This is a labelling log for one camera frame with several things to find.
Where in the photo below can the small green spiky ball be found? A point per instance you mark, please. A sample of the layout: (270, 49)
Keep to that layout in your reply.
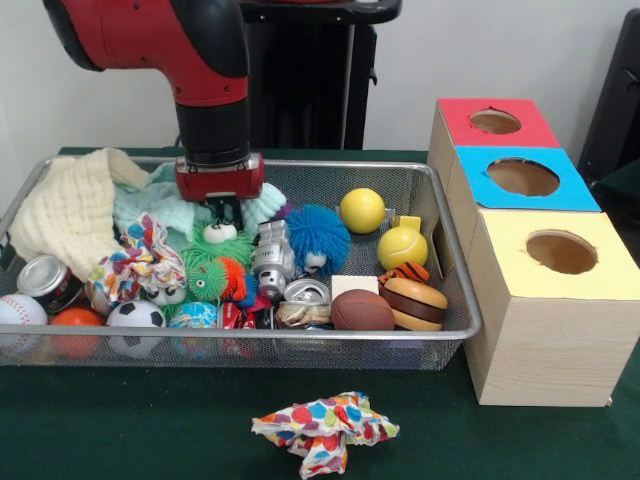
(200, 252)

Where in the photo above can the teal knitted cloth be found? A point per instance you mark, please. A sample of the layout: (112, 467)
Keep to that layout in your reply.
(145, 205)

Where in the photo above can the yellow smiley ball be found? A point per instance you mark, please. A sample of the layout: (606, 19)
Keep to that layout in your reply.
(362, 211)

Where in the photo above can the polka dot cloth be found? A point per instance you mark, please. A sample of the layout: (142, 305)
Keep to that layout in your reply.
(140, 260)
(325, 420)

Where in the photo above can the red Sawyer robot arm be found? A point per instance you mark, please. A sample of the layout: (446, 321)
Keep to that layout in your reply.
(165, 35)

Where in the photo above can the wooden burger toy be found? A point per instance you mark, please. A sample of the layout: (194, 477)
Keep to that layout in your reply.
(417, 305)

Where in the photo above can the small blue spiky ball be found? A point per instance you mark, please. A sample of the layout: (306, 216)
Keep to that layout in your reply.
(320, 235)

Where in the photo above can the green and orange spiky toy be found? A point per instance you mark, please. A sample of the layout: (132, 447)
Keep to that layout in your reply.
(210, 280)

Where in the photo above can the black upright panel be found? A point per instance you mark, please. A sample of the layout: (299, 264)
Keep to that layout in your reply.
(615, 100)

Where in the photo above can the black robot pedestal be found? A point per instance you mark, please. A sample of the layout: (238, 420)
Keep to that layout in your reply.
(310, 75)

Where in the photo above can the dark green table cloth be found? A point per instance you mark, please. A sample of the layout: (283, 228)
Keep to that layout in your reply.
(150, 425)
(620, 190)

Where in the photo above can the black and white soccer ball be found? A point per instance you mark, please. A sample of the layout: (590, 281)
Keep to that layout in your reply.
(135, 315)

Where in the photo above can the shallow clear mesh bin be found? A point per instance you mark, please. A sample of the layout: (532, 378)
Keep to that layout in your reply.
(410, 356)

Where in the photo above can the white baseball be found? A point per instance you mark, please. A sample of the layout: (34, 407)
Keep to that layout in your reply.
(20, 312)

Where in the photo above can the cream knitted cloth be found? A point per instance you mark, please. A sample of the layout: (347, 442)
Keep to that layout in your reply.
(65, 215)

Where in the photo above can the wooden box with three holes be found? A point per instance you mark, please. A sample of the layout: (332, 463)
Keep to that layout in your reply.
(550, 340)

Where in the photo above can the green spiky ball with eyes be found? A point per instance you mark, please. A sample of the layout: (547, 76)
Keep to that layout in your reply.
(165, 296)

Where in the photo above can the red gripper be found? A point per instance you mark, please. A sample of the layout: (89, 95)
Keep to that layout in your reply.
(220, 182)

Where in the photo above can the brown toy football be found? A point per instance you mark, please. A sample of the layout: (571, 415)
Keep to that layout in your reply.
(362, 311)

